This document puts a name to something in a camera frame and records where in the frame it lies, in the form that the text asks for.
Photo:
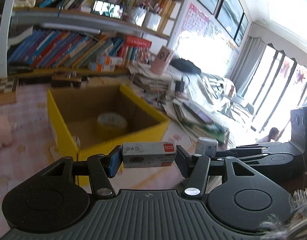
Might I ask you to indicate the wooden chess board box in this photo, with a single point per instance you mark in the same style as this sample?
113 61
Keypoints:
8 90

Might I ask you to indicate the pink pen holder cup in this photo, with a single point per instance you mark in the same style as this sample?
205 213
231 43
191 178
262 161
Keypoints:
162 60

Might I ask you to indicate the tape roll in box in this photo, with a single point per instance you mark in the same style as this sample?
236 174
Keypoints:
111 125

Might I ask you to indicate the white staples box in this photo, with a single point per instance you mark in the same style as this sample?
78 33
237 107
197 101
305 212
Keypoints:
148 154

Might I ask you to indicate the white bookshelf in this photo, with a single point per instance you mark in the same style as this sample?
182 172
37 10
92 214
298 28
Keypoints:
61 19

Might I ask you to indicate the row of leaning books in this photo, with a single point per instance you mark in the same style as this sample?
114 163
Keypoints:
52 48

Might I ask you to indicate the pile of books and papers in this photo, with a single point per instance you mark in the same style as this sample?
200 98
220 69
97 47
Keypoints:
191 100

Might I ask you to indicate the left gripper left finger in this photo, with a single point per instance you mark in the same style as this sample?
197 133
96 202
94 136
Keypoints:
102 167

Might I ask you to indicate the blue white spray bottle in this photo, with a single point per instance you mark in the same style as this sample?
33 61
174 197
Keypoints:
206 146

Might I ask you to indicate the pink checkered table mat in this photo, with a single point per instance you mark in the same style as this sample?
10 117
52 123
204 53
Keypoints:
33 148

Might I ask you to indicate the yellow cardboard box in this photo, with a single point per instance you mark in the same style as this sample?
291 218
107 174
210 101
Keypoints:
88 121

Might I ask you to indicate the pink plush pig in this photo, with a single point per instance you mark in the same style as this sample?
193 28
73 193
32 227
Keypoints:
5 131

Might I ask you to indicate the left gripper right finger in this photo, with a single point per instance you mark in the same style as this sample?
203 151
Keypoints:
195 169

